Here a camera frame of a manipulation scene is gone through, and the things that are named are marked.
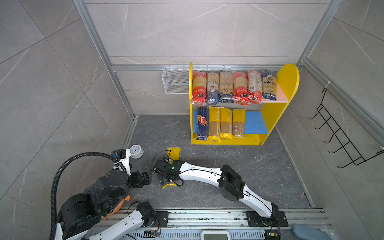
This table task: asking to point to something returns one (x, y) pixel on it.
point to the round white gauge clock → (136, 151)
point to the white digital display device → (215, 235)
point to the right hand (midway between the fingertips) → (168, 177)
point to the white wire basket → (176, 80)
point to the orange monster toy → (118, 207)
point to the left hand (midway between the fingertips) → (143, 161)
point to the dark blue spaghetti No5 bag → (202, 123)
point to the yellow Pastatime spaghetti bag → (214, 124)
